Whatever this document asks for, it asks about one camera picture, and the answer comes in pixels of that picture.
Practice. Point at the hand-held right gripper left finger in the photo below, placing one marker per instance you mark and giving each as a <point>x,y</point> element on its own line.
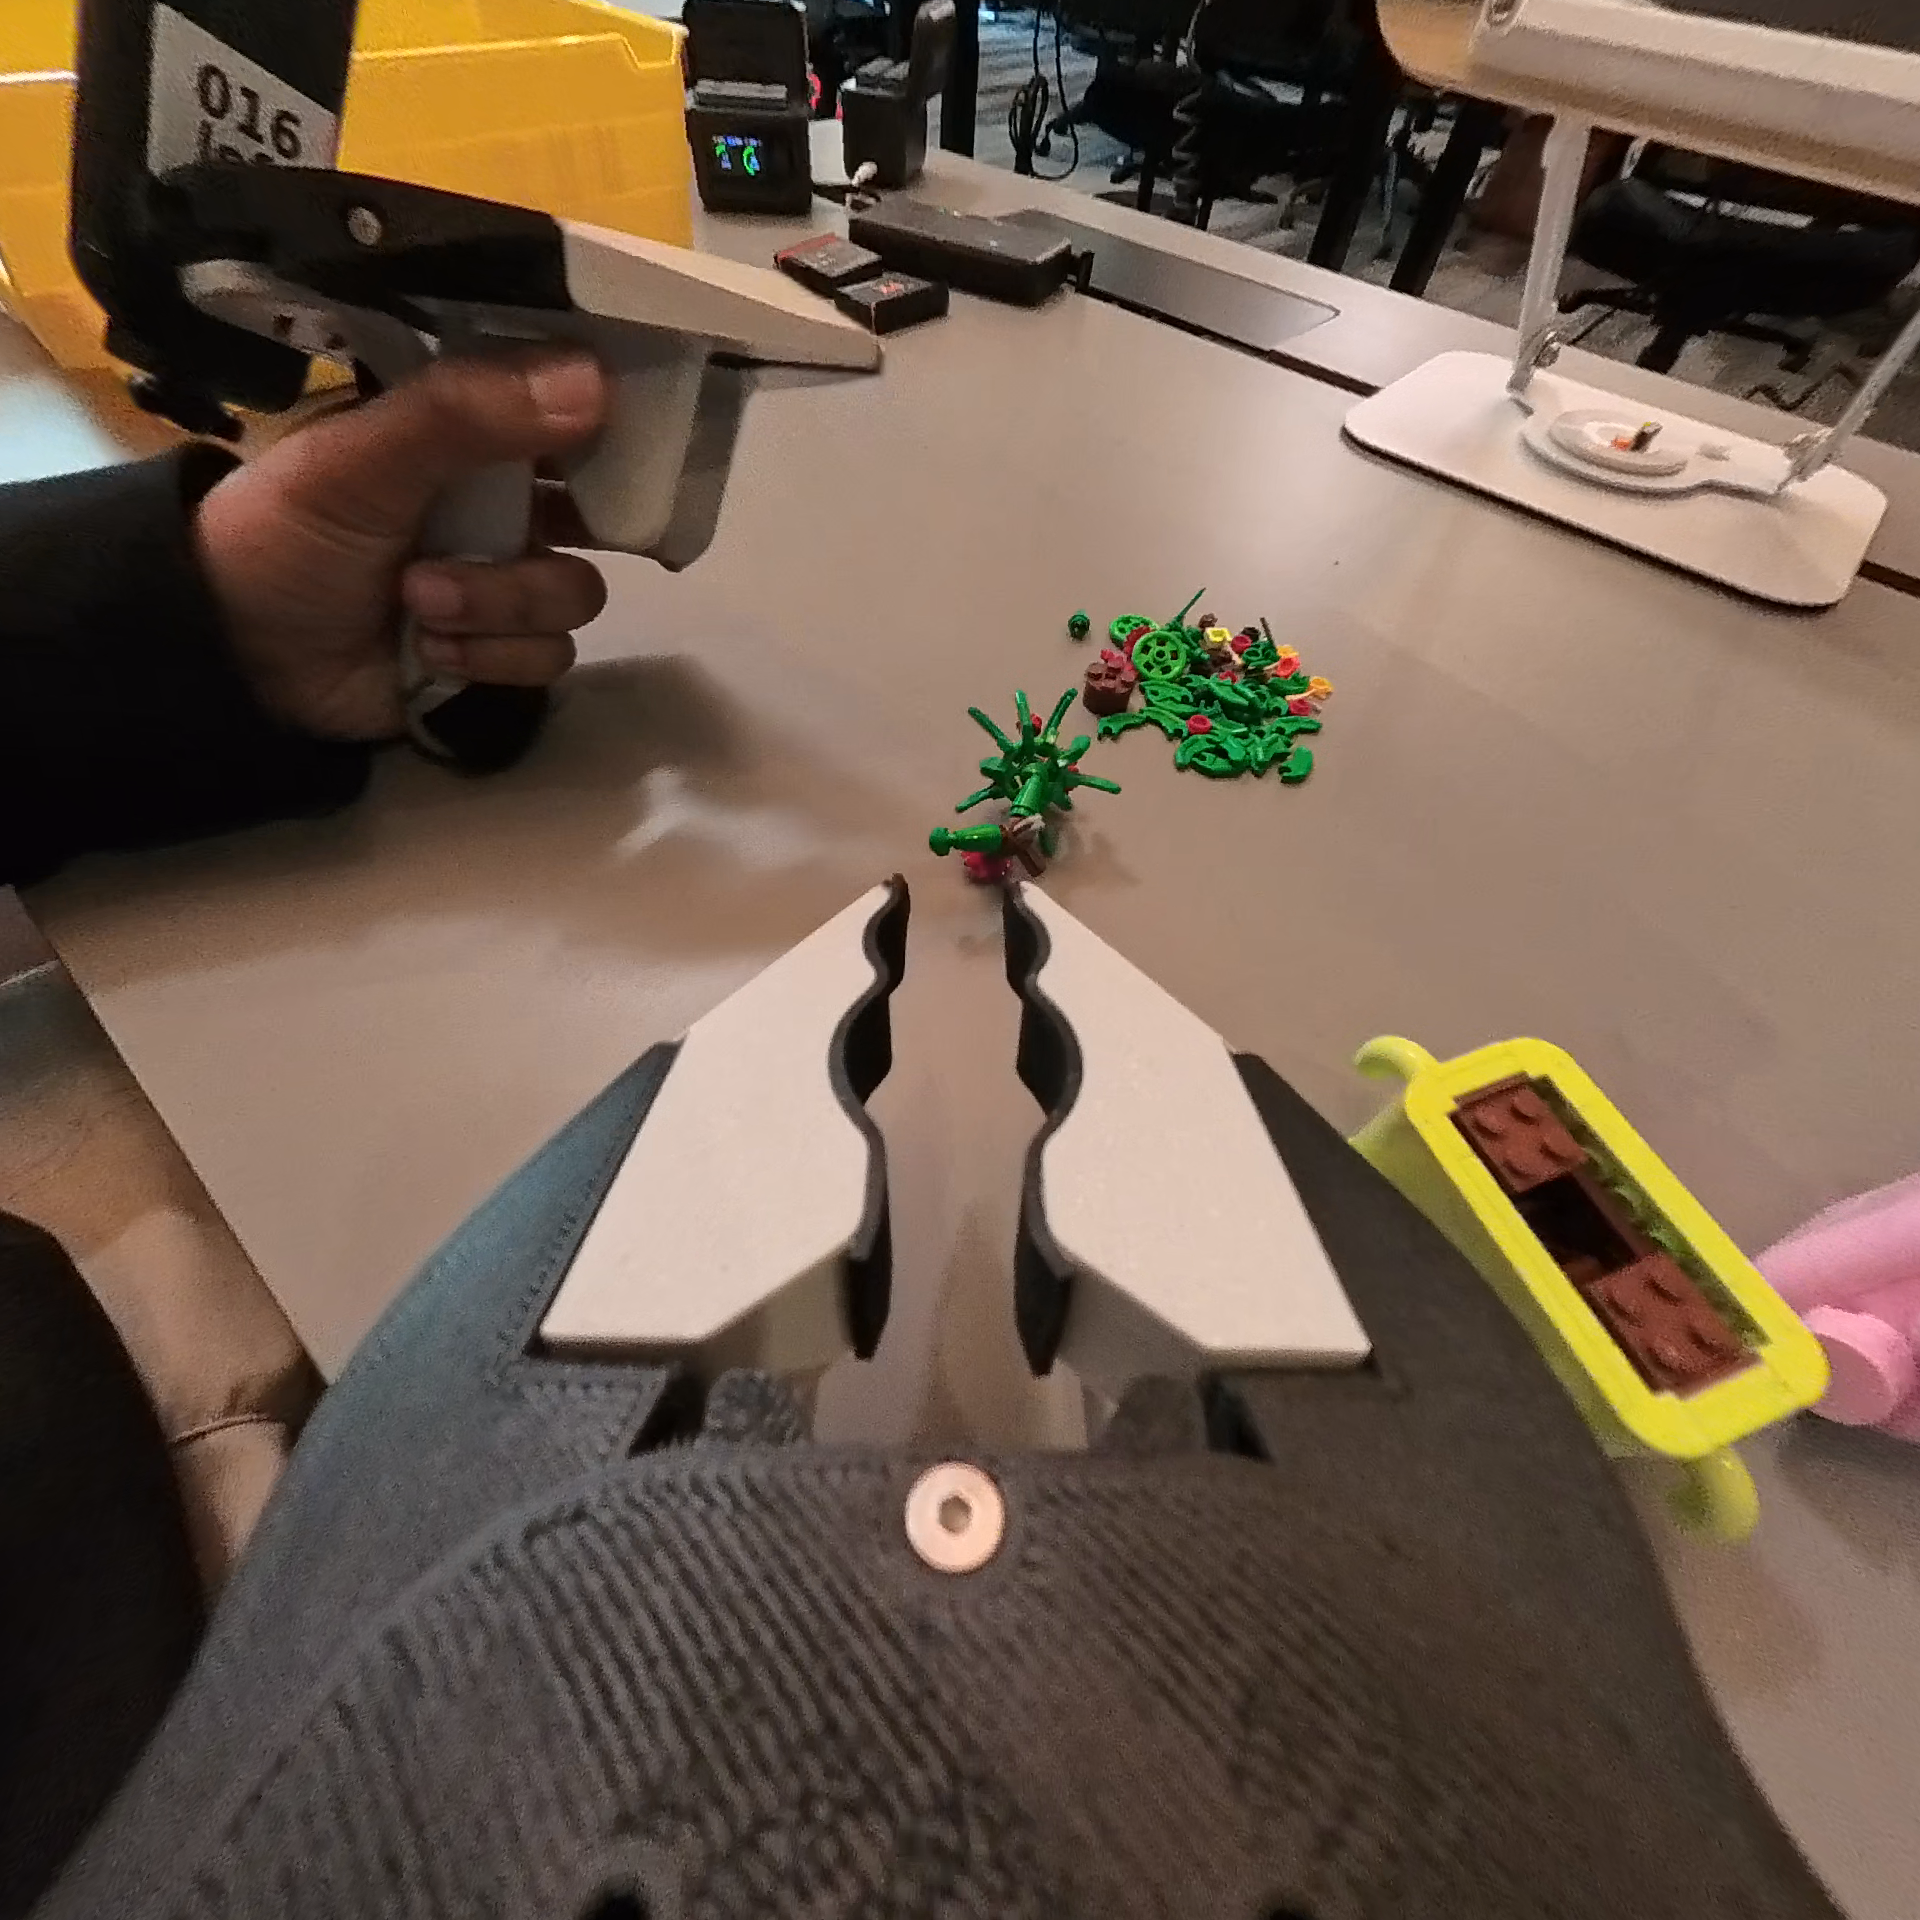
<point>721,1185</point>

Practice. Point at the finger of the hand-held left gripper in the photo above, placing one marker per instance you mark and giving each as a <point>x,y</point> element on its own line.
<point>705,308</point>

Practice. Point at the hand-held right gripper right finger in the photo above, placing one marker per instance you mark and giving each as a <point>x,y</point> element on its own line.
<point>1185,1200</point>

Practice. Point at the toy flower stem with leaves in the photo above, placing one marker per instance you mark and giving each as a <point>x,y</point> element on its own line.
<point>991,848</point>

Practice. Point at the green leafy toy plant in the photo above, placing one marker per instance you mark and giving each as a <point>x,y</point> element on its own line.
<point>1037,758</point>

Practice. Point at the person's left forearm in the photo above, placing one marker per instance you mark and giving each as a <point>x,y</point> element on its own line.
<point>107,661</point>

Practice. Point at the person's left hand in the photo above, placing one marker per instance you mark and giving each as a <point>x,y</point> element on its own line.
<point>317,571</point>

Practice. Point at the small black battery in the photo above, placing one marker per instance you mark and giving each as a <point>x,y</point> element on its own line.
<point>828,264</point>
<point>893,300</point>

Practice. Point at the yellow plastic bin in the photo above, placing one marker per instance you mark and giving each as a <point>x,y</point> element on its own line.
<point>494,120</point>

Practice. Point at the black power bank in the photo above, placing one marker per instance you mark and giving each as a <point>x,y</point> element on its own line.
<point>749,105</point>

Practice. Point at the flat black case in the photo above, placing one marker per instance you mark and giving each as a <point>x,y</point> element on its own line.
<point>967,248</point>

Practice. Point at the black box device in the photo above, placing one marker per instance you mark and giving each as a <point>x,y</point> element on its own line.
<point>901,113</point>

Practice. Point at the lime toy brick pot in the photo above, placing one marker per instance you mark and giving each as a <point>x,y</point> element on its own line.
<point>1501,1200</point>

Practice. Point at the pile of small toy pieces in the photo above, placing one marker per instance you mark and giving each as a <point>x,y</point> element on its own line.
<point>1230,705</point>

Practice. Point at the black desk mat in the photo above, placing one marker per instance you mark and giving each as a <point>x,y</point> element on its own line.
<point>1215,294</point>

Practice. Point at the brown round toy brick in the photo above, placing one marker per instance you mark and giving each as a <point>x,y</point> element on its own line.
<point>1107,686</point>

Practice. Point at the pink toy pot with plant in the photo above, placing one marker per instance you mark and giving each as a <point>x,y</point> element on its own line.
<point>1861,1277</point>

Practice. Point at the white monitor stand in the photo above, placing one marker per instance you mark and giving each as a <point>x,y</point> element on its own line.
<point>1441,429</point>

